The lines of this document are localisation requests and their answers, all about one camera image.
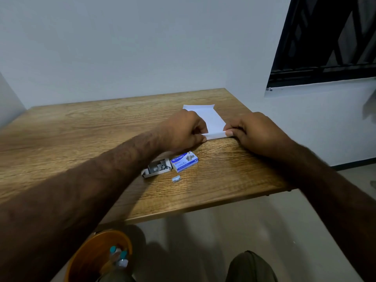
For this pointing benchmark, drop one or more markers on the person's left forearm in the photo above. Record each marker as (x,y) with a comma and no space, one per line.
(73,199)

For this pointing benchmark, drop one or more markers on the person's right hand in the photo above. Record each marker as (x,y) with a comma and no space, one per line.
(258,135)

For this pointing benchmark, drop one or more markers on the white papers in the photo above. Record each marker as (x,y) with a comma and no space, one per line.
(211,118)

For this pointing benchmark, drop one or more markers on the white staples box tray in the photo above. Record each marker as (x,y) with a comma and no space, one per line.
(146,173)

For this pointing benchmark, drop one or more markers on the person's right leg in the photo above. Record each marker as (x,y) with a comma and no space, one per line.
(249,268)

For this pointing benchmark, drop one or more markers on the orange waste bin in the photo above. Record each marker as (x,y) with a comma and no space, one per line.
(88,255)

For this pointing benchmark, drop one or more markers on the blue staples box sleeve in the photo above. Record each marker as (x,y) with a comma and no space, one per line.
(183,162)

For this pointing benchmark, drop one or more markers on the person's leg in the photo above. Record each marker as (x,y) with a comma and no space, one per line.
(117,276)
(249,268)

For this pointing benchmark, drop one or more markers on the person's left hand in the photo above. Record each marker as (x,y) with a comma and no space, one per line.
(182,132)

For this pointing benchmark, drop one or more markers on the single grey staples strip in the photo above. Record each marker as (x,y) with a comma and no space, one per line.
(176,179)

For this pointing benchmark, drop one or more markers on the person's right forearm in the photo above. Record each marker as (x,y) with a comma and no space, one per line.
(337,202)

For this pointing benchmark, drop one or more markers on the black window frame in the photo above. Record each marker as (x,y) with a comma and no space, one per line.
(311,41)

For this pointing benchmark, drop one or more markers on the person's left leg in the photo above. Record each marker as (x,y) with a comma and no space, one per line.
(117,276)

